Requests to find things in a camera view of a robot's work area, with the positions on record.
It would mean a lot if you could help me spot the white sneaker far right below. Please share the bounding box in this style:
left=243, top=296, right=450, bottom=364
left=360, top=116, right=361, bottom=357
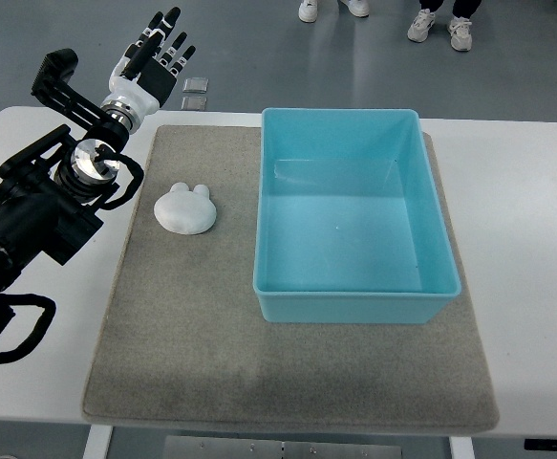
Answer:
left=447, top=17, right=473, bottom=52

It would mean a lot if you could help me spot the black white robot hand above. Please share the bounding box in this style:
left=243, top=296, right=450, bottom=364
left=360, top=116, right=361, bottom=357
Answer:
left=101, top=7, right=196, bottom=124

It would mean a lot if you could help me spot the black table control panel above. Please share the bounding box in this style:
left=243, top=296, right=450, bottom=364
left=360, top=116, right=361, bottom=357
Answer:
left=524, top=438, right=557, bottom=452

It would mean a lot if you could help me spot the metal bracket under table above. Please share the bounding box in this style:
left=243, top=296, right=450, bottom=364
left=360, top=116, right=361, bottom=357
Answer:
left=162, top=436, right=403, bottom=459

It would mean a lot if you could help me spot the lower metal floor plate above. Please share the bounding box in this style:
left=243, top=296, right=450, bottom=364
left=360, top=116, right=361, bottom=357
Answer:
left=181, top=96, right=207, bottom=111

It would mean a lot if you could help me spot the grey felt mat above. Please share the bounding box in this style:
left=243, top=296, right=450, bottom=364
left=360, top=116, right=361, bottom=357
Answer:
left=81, top=125, right=499, bottom=434

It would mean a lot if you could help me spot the white sneaker far left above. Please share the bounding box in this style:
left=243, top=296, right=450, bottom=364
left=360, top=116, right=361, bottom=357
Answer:
left=298, top=0, right=318, bottom=23

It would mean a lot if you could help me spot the metal floor plate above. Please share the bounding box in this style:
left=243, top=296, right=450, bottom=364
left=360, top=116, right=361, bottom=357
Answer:
left=181, top=96, right=207, bottom=111
left=182, top=76, right=209, bottom=94

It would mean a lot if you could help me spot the white table leg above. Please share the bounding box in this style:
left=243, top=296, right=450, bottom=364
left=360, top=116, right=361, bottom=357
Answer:
left=82, top=425, right=114, bottom=459
left=449, top=436, right=476, bottom=459

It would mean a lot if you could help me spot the black braided cable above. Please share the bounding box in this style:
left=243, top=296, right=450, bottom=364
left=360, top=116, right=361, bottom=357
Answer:
left=0, top=148, right=145, bottom=366

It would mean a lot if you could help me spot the white bunny toy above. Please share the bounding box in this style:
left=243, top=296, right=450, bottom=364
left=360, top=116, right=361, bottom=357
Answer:
left=154, top=182, right=217, bottom=235

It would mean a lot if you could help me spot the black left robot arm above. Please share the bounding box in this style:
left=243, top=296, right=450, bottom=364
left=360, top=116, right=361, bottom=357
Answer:
left=0, top=49, right=143, bottom=294

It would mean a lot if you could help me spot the white right table leg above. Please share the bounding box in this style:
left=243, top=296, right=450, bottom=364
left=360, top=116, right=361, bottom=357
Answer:
left=449, top=436, right=476, bottom=459

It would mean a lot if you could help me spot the blue plastic box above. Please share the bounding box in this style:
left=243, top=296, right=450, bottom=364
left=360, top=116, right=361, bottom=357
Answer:
left=253, top=108, right=461, bottom=324

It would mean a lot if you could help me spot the white left table leg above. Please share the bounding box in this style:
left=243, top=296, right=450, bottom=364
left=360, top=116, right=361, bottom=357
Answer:
left=82, top=425, right=114, bottom=459

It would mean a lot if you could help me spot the upper metal floor plate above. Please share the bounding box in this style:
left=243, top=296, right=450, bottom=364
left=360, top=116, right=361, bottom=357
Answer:
left=182, top=76, right=209, bottom=94

